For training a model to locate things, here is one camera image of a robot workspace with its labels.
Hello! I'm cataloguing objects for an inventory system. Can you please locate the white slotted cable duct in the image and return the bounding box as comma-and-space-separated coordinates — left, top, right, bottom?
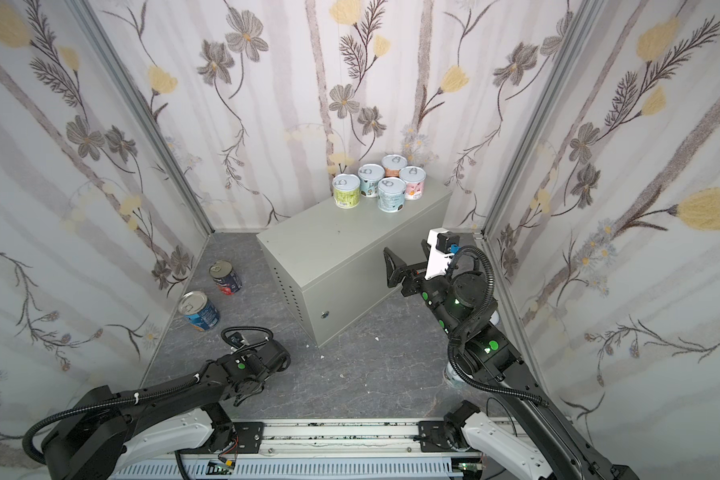
110, 458, 464, 480

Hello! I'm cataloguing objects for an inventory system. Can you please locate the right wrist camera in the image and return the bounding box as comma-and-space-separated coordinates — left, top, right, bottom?
425, 228, 460, 280

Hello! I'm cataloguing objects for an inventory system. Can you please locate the grey metal cabinet box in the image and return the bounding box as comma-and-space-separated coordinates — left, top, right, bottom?
257, 183, 451, 347

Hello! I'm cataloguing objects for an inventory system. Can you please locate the pink fruit labelled can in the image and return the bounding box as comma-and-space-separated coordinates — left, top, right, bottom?
399, 166, 427, 201

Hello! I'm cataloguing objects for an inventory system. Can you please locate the orange labelled can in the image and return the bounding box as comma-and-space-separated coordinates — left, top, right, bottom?
381, 154, 408, 177

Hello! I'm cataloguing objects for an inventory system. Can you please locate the light blue can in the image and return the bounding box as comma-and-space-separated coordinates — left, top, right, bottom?
377, 177, 406, 213

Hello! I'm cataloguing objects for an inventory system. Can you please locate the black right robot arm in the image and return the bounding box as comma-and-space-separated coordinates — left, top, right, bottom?
383, 245, 637, 479

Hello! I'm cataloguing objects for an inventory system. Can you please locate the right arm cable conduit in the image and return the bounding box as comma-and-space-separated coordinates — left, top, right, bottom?
445, 244, 547, 406

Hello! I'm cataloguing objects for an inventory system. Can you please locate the blue labelled tin can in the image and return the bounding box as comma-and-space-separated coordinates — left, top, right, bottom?
178, 291, 220, 331

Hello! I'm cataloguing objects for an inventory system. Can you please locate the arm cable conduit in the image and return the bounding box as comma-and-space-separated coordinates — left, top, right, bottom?
22, 325, 274, 465
445, 244, 547, 406

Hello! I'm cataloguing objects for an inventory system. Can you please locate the teal labelled white-lid can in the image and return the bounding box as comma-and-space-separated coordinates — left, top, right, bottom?
357, 163, 385, 198

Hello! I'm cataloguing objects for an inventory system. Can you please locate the green labelled can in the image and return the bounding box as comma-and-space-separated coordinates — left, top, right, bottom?
332, 174, 360, 209

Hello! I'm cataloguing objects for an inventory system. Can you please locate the white-lid can front right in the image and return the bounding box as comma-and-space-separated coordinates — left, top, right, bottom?
444, 364, 465, 388

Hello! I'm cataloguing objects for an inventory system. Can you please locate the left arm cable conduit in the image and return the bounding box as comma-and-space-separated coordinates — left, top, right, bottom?
22, 325, 274, 465

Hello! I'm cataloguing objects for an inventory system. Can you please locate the dark blue tomato can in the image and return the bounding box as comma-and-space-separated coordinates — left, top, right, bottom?
209, 260, 242, 295

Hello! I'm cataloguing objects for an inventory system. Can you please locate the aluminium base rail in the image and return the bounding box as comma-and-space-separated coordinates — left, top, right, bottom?
113, 415, 487, 480

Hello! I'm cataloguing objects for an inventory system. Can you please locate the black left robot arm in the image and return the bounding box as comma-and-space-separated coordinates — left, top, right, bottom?
22, 339, 291, 479

